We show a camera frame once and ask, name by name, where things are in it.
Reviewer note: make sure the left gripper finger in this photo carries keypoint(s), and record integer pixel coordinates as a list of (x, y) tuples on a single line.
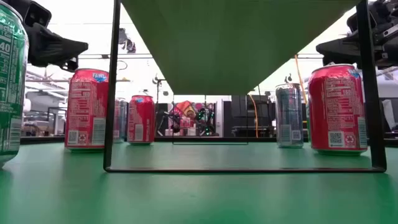
[(70, 64), (49, 46)]

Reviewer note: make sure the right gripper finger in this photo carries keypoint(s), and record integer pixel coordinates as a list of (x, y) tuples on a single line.
[(339, 51)]

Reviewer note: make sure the red Fanta soda can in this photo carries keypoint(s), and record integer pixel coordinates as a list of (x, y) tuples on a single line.
[(337, 109), (84, 109), (141, 121)]

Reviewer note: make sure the blue silver Red Bull can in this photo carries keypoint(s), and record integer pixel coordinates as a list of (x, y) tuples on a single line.
[(289, 115), (122, 121)]

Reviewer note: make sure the black ceiling hook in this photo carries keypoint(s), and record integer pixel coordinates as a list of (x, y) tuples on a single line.
[(288, 80)]

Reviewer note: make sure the black ceiling-mounted device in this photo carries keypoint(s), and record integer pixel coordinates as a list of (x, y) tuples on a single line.
[(129, 45)]

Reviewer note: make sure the grey storage rack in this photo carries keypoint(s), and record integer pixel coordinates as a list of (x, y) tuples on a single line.
[(43, 124)]

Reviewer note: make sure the white plastic cover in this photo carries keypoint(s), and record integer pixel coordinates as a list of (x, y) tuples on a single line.
[(388, 113)]

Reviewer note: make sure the green tray table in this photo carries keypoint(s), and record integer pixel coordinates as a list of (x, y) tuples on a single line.
[(43, 140)]

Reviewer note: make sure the black cabinet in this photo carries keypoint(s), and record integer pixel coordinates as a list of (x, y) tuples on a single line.
[(239, 112)]

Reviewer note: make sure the background robot rig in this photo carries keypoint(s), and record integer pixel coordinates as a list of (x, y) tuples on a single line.
[(205, 124)]

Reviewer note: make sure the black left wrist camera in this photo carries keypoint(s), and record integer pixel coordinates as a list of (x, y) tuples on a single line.
[(37, 14)]

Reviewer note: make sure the wooden shelf with black frame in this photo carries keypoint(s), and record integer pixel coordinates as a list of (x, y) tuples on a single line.
[(233, 46)]

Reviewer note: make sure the colourful patterned wall poster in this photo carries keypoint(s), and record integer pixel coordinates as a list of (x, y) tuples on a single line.
[(186, 109)]

